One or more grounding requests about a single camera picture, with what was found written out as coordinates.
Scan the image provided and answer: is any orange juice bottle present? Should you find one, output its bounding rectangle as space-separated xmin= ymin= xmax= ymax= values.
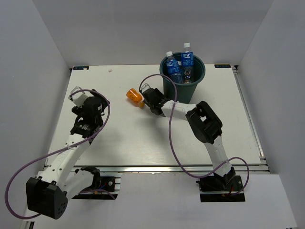
xmin=126 ymin=88 xmax=145 ymax=108

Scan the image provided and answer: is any blue label bottle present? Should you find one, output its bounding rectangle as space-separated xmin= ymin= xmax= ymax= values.
xmin=166 ymin=51 xmax=183 ymax=84
xmin=181 ymin=42 xmax=194 ymax=84

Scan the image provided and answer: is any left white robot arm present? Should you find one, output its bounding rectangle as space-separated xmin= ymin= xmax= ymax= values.
xmin=26 ymin=87 xmax=110 ymax=219

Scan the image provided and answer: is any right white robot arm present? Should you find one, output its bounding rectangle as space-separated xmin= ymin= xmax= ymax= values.
xmin=140 ymin=86 xmax=235 ymax=190

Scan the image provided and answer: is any left black logo sticker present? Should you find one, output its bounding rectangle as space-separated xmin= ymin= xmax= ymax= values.
xmin=72 ymin=66 xmax=89 ymax=71

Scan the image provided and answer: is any black logo sticker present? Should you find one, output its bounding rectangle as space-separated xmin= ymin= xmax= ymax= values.
xmin=72 ymin=66 xmax=89 ymax=71
xmin=214 ymin=64 xmax=231 ymax=68

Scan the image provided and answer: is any right black logo sticker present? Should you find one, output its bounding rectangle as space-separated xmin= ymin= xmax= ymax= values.
xmin=214 ymin=64 xmax=231 ymax=68

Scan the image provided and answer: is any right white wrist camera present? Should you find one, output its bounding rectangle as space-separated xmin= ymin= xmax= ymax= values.
xmin=139 ymin=83 xmax=151 ymax=93

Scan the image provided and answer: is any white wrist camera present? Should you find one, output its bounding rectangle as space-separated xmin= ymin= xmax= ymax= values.
xmin=68 ymin=92 xmax=88 ymax=107
xmin=139 ymin=83 xmax=151 ymax=93

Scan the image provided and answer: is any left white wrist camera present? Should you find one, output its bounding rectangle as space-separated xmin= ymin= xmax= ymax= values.
xmin=68 ymin=92 xmax=88 ymax=107

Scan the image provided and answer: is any aluminium table frame rail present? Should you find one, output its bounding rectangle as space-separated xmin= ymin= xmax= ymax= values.
xmin=71 ymin=165 xmax=270 ymax=173

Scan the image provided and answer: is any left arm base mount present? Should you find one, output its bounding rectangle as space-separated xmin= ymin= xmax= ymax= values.
xmin=72 ymin=167 xmax=121 ymax=200

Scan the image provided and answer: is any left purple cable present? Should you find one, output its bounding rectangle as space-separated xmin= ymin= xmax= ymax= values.
xmin=4 ymin=89 xmax=112 ymax=219

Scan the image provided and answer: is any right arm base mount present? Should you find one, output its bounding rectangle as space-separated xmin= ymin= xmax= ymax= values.
xmin=196 ymin=176 xmax=245 ymax=203

